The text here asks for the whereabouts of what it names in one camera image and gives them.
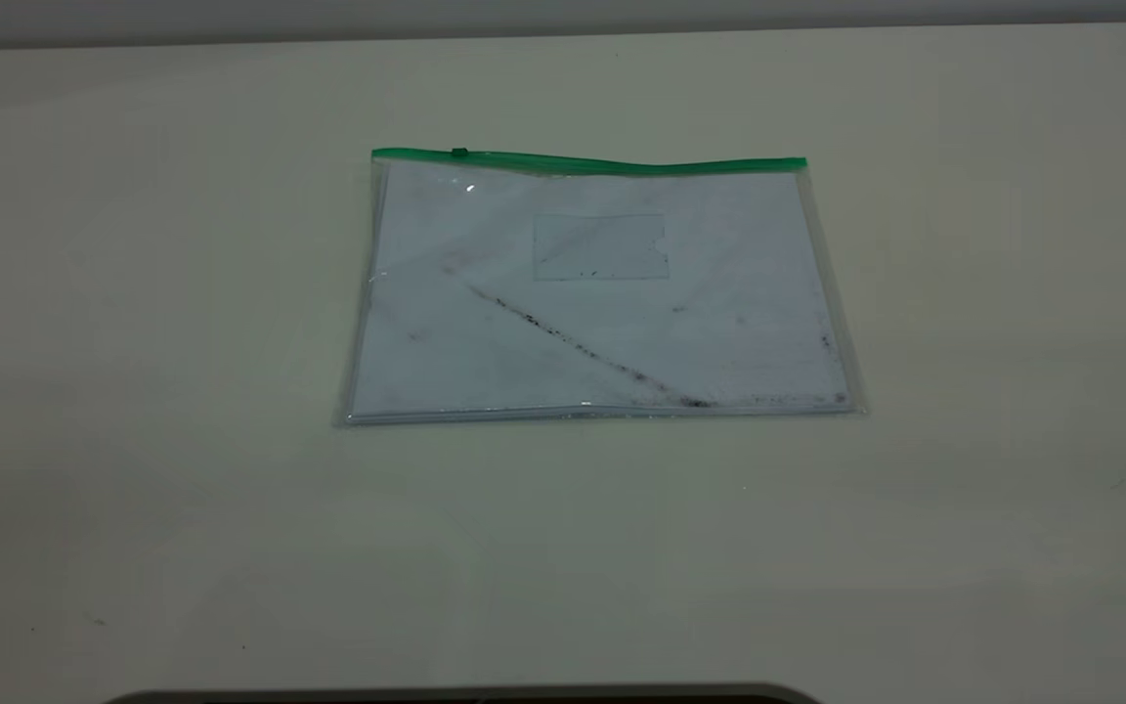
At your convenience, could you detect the clear zip bag green closure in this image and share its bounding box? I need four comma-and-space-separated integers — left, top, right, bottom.
333, 147, 867, 428

